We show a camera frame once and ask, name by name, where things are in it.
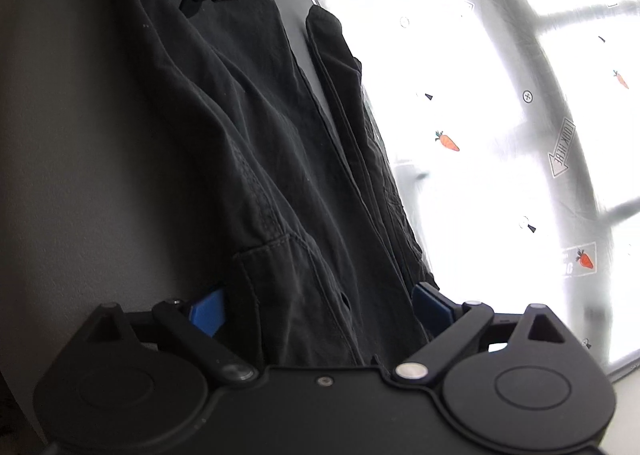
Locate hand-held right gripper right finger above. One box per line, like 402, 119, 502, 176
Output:
392, 282, 572, 386

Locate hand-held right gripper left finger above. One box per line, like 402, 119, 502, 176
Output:
86, 287, 259, 383

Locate black pants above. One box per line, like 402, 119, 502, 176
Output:
107, 0, 453, 372

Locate white carrot print curtain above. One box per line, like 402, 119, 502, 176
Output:
309, 0, 640, 380

